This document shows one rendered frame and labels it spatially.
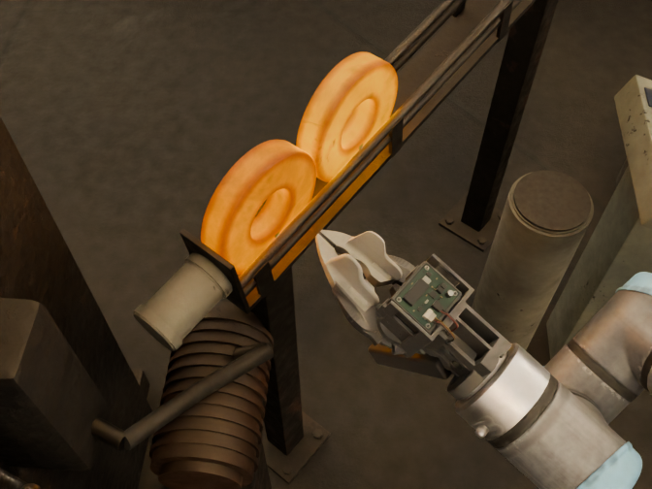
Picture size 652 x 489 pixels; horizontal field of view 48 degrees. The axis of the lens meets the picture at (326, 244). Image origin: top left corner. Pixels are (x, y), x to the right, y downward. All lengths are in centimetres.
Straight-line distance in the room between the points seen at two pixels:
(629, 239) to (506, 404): 53
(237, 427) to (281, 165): 32
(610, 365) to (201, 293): 43
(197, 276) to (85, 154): 115
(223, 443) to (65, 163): 115
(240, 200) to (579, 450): 39
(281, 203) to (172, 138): 107
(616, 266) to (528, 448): 56
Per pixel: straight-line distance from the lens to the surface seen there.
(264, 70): 201
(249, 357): 86
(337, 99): 79
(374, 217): 167
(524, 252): 109
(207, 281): 76
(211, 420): 87
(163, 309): 75
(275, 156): 74
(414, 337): 69
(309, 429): 141
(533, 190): 109
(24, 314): 66
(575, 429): 72
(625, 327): 83
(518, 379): 70
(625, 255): 121
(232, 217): 73
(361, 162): 86
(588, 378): 83
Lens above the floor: 133
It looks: 55 degrees down
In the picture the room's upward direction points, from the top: straight up
